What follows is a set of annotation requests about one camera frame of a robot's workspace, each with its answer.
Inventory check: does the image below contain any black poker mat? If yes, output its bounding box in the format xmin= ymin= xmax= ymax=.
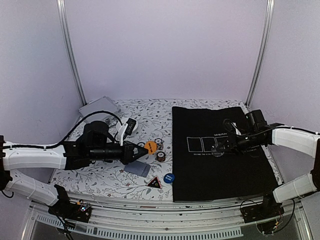
xmin=172 ymin=106 xmax=278 ymax=202

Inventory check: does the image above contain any front aluminium rail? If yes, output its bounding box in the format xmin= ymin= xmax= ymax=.
xmin=22 ymin=193 xmax=313 ymax=240

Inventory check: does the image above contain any clear round dealer button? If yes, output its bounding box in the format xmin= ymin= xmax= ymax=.
xmin=211 ymin=145 xmax=225 ymax=158

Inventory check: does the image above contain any grey box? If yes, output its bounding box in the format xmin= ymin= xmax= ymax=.
xmin=78 ymin=96 xmax=122 ymax=127

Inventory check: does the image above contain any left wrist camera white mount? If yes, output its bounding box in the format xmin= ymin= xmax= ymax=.
xmin=116 ymin=118 xmax=137 ymax=146

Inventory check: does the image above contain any orange big blind button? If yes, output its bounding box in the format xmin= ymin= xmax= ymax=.
xmin=144 ymin=141 xmax=158 ymax=155

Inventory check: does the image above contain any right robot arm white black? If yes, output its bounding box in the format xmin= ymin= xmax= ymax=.
xmin=212 ymin=109 xmax=320 ymax=218

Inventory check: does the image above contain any white bowl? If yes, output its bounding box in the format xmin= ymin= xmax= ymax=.
xmin=115 ymin=117 xmax=138 ymax=136

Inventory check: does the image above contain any left aluminium frame post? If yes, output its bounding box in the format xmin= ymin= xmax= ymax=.
xmin=56 ymin=0 xmax=87 ymax=106

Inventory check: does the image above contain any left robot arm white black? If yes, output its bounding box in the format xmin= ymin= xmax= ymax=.
xmin=0 ymin=120 xmax=148 ymax=217

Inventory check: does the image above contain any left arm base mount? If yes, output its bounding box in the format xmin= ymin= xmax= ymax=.
xmin=48 ymin=184 xmax=92 ymax=223

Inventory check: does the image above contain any black red 100 chip stack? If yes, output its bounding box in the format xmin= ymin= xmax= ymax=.
xmin=156 ymin=151 xmax=166 ymax=162

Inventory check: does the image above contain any blue small blind button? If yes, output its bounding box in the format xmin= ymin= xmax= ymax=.
xmin=163 ymin=173 xmax=175 ymax=184

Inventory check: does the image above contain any right aluminium frame post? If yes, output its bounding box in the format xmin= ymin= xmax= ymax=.
xmin=245 ymin=0 xmax=275 ymax=108

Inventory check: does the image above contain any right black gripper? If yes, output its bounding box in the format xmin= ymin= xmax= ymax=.
xmin=216 ymin=130 xmax=263 ymax=156

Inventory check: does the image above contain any green blue 50 chip stack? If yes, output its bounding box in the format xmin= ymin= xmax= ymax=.
xmin=138 ymin=142 xmax=145 ymax=148

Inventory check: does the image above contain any triangular all in marker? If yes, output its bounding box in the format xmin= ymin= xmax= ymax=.
xmin=146 ymin=176 xmax=162 ymax=189

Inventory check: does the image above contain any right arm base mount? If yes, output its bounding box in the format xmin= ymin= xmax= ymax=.
xmin=239 ymin=194 xmax=285 ymax=223

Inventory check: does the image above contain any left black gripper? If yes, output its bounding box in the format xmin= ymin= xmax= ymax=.
xmin=89 ymin=141 xmax=149 ymax=166

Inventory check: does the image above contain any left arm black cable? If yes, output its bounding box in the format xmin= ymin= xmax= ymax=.
xmin=0 ymin=111 xmax=123 ymax=151

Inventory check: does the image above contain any aluminium frame post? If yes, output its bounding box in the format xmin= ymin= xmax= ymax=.
xmin=245 ymin=0 xmax=275 ymax=108
xmin=56 ymin=0 xmax=87 ymax=106

